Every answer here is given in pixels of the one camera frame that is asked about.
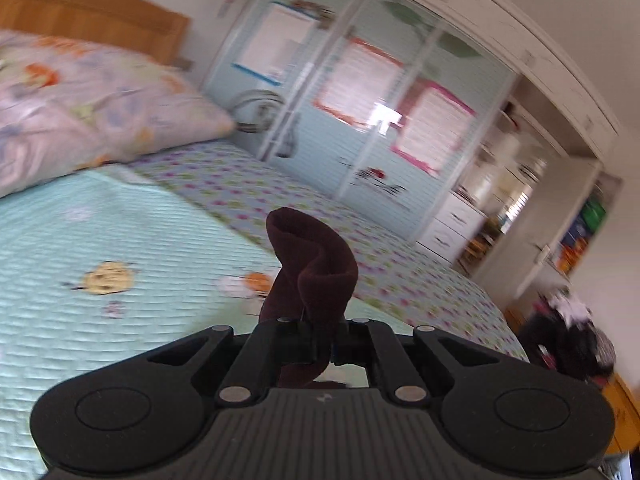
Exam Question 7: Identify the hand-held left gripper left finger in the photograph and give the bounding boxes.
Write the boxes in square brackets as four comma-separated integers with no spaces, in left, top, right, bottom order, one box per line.
[145,319,319,407]

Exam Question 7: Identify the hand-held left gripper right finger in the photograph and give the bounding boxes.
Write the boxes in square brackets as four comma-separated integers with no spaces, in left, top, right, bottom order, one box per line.
[332,318,502,407]

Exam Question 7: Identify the grey maroon raglan sweatshirt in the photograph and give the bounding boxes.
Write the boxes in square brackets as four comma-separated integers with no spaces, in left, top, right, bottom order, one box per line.
[257,206,360,392]

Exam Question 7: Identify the heap of dark white clothes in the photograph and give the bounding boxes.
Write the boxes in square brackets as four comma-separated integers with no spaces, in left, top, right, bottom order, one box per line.
[537,287,619,382]

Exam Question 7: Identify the white drawer cabinet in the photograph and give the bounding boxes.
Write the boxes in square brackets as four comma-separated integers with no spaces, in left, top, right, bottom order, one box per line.
[416,191,489,264]

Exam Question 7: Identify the wooden chair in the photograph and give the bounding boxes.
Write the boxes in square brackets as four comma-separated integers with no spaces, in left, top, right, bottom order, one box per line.
[456,236,497,274]

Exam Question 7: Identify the sliding-door wardrobe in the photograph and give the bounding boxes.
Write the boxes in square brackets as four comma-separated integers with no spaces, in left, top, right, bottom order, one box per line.
[202,0,626,273]

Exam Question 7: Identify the white door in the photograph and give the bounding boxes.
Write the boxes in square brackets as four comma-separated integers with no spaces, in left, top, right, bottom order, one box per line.
[470,157,602,307]

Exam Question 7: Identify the green bee-print bedspread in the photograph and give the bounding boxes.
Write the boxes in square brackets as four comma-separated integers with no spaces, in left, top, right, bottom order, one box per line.
[0,164,531,480]

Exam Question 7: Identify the pink-framed poster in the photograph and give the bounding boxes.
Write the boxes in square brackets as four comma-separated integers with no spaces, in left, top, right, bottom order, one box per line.
[391,81,477,177]

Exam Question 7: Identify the grey hula hoops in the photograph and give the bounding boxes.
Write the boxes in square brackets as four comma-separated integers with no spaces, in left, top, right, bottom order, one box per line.
[231,88,292,134]

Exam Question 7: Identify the orange-framed poster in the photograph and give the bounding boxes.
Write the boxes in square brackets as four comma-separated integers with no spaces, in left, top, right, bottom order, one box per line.
[313,36,404,127]

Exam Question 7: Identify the wooden desk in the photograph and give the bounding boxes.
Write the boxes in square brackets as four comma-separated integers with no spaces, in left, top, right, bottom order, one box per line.
[599,374,640,457]

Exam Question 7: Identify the blue-framed white poster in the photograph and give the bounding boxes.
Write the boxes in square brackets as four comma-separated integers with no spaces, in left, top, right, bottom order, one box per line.
[231,1,319,84]

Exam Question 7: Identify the pink floral quilt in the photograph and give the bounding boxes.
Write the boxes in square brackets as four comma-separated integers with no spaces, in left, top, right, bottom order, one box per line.
[0,29,237,199]

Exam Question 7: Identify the wooden headboard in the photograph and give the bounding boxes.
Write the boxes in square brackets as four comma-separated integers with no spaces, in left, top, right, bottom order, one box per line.
[0,0,192,67]

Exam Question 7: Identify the colourful wall poster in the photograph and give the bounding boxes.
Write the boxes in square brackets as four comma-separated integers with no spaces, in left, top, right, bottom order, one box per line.
[556,196,607,274]

